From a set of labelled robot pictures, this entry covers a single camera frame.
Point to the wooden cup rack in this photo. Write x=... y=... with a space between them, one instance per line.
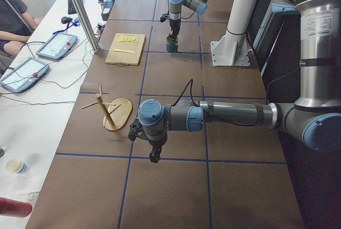
x=116 y=113

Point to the near teach pendant tablet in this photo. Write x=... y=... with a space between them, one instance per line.
x=26 y=75

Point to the black computer mouse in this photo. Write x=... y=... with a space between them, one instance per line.
x=65 y=20

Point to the red bottle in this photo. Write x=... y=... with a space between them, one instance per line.
x=14 y=208

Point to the dark teal mug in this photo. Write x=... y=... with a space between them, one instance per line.
x=171 y=44

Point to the paper cup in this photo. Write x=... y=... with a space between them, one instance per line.
x=16 y=166

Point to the bamboo cutting board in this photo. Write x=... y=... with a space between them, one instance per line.
x=125 y=59

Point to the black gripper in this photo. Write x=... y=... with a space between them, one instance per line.
x=156 y=144
x=175 y=24

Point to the aluminium frame post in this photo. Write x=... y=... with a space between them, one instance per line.
x=86 y=25

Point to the black box with label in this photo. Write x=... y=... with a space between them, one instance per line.
x=106 y=9

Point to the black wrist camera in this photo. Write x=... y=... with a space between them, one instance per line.
x=164 y=17
x=136 y=131

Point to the far teach pendant tablet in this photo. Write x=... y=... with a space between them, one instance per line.
x=57 y=46

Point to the white pillar with base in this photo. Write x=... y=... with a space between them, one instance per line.
x=231 y=49

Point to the yellow plastic knife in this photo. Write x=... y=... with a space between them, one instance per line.
x=123 y=51

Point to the seated person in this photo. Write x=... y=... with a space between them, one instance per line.
x=17 y=25

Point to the blue lanyard badge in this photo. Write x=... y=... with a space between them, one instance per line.
x=75 y=22

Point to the teach pendant tablet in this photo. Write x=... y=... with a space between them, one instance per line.
x=26 y=75
x=57 y=46

